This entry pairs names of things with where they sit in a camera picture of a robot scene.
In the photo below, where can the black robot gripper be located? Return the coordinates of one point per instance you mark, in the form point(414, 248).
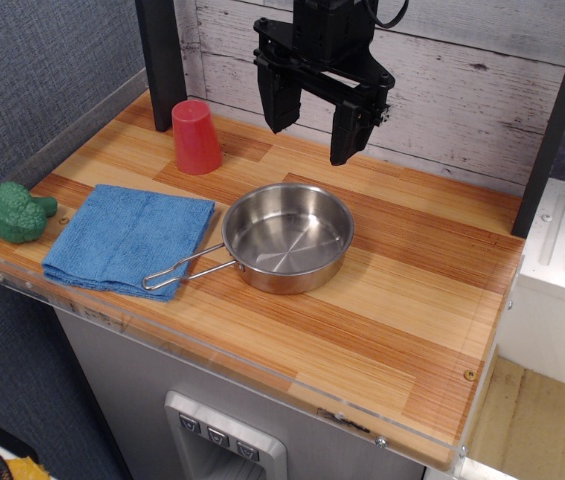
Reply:
point(324, 50)

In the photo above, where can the red tapered cylinder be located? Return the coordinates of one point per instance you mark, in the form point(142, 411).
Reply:
point(196, 143)

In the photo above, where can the blue folded cloth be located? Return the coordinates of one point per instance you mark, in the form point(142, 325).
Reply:
point(121, 235)

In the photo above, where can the green toy broccoli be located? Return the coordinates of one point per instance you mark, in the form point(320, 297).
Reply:
point(23, 217)

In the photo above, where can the silver toy fridge cabinet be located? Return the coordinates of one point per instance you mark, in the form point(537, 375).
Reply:
point(173, 418)

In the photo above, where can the yellow object at corner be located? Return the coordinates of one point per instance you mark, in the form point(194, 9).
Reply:
point(26, 469)

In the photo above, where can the stainless steel pot with handle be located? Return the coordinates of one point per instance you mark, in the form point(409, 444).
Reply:
point(285, 239)

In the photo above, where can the left black vertical post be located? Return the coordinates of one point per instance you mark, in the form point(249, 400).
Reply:
point(163, 59)

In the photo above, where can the black vertical post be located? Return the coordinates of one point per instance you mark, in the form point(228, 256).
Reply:
point(540, 173)
point(163, 59)

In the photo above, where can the right black vertical post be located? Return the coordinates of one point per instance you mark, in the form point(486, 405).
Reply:
point(540, 173)

